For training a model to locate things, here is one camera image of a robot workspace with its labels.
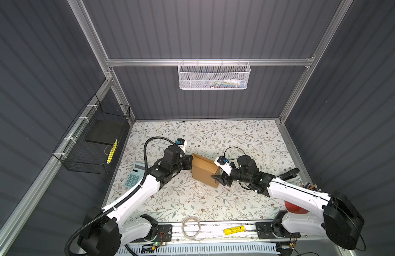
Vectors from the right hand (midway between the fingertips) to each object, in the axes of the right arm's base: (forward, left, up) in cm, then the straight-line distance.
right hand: (217, 170), depth 78 cm
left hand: (+4, +11, +2) cm, 12 cm away
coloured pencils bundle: (-8, -42, 0) cm, 42 cm away
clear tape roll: (-27, +14, -14) cm, 33 cm away
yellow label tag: (-24, -8, -13) cm, 28 cm away
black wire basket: (+6, +59, +13) cm, 61 cm away
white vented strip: (-31, +16, -15) cm, 38 cm away
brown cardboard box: (0, +7, 0) cm, 7 cm away
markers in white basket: (+45, -7, +20) cm, 50 cm away
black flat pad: (+15, +56, +13) cm, 59 cm away
